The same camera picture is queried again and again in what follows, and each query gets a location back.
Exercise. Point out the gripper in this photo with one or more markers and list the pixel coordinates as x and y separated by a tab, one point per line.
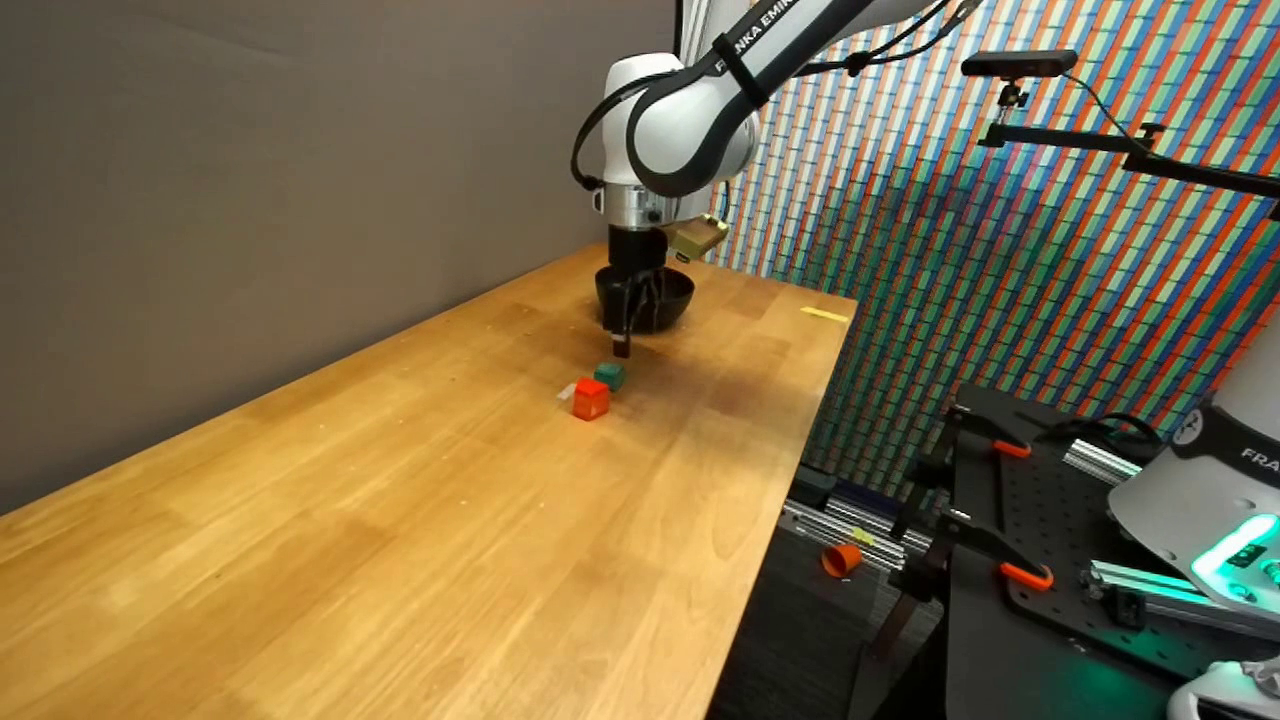
637	250

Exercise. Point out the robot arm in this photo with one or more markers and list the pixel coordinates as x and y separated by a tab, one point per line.
690	120

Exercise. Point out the black bowl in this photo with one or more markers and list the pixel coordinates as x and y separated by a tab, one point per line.
672	300

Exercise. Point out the green cube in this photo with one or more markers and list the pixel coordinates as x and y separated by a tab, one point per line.
610	376

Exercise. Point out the orange cube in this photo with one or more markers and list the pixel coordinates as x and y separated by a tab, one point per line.
591	400

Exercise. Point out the yellow tape strip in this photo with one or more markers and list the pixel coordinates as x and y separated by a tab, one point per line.
825	314

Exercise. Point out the orange cup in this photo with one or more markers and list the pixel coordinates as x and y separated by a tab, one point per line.
842	560

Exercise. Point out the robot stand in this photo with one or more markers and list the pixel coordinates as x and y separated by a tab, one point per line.
1040	520

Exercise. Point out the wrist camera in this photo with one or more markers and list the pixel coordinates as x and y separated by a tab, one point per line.
697	238

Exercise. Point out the silver aluminium rail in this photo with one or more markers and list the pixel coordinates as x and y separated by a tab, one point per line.
1160	590
850	525
1100	462

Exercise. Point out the camera on mount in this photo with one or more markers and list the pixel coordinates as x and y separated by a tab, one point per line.
1020	64

